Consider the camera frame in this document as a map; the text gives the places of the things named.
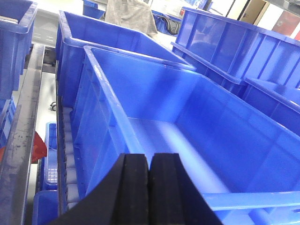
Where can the far left blue bin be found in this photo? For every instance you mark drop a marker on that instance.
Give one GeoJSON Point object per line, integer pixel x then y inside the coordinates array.
{"type": "Point", "coordinates": [16, 28]}

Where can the ribbed blue plastic crate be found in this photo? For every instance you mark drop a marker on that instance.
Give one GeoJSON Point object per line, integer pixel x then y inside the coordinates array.
{"type": "Point", "coordinates": [229, 51]}

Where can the dark metal divider rail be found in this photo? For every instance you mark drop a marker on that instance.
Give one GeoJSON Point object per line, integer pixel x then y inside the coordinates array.
{"type": "Point", "coordinates": [16, 161]}

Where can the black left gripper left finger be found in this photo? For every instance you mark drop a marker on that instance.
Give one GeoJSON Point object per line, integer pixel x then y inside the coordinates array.
{"type": "Point", "coordinates": [121, 198]}

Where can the blue bin behind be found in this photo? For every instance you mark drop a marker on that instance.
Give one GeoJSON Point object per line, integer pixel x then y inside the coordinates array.
{"type": "Point", "coordinates": [76, 31]}

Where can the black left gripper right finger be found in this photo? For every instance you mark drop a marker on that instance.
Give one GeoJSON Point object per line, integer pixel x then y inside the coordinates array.
{"type": "Point", "coordinates": [174, 200]}

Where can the grey cloth in background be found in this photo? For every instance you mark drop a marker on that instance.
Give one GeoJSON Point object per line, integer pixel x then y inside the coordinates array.
{"type": "Point", "coordinates": [133, 14]}

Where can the left roller track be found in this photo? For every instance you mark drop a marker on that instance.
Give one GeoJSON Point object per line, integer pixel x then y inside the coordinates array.
{"type": "Point", "coordinates": [67, 176]}

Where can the large blue plastic bin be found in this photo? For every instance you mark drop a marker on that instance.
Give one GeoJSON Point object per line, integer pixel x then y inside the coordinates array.
{"type": "Point", "coordinates": [246, 166]}

